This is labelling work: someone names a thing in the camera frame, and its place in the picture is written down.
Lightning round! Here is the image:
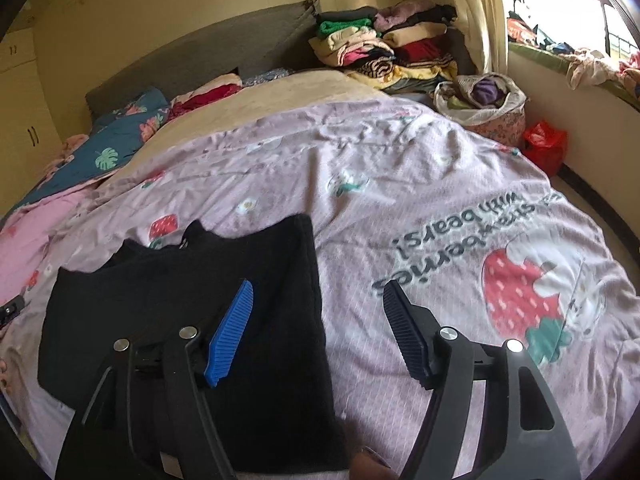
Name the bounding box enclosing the black sweater with orange cuffs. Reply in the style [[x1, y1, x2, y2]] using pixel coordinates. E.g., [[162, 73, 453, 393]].
[[37, 214, 351, 476]]

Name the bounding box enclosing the red cloth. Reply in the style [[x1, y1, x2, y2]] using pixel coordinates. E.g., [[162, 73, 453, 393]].
[[165, 74, 243, 121]]

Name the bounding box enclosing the pile of folded clothes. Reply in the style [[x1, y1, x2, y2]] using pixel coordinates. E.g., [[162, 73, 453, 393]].
[[315, 0, 473, 96]]

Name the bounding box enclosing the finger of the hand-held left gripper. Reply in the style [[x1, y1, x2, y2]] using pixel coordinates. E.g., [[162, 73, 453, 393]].
[[0, 297, 26, 326]]

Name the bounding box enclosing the pink strawberry print bedsheet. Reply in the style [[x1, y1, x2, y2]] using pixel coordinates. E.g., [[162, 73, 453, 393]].
[[0, 95, 640, 480]]

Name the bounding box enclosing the yellow wardrobe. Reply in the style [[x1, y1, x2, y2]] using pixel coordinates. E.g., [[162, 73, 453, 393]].
[[0, 25, 66, 221]]

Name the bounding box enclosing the beige blanket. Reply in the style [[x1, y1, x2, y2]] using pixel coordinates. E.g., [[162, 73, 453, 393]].
[[97, 69, 391, 188]]

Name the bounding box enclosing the person's left hand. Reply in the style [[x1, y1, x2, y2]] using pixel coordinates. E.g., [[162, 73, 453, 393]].
[[0, 357, 18, 393]]

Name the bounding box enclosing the cream curtain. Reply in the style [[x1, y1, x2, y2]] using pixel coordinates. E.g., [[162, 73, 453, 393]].
[[445, 0, 511, 78]]

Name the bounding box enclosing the window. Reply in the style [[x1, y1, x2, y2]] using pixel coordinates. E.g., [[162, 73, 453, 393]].
[[505, 0, 640, 58]]

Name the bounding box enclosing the green windowsill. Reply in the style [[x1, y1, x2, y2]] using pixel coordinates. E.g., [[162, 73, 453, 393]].
[[507, 42, 640, 111]]

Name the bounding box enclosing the grey headboard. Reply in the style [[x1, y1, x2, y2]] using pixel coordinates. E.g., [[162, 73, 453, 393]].
[[85, 0, 323, 116]]

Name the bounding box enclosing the dark blue leaf-print pillow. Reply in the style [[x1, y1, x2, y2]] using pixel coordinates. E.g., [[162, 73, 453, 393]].
[[10, 87, 171, 216]]

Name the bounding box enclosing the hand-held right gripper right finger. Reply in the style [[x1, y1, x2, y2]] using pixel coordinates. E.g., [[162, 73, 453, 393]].
[[381, 279, 583, 480]]

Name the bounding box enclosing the red plastic bag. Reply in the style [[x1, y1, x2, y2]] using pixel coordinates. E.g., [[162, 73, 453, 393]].
[[522, 120, 569, 177]]

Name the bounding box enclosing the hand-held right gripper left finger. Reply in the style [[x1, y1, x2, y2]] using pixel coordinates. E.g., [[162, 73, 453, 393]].
[[55, 279, 256, 480]]

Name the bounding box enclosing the clothes heap on windowsill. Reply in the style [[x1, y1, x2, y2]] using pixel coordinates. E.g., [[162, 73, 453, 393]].
[[507, 10, 640, 98]]

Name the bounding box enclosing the pink quilt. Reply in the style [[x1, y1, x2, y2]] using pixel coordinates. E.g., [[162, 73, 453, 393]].
[[0, 187, 101, 306]]

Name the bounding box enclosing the floral bag with purple cloth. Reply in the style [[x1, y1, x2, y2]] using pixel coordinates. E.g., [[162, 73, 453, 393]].
[[434, 74, 528, 148]]

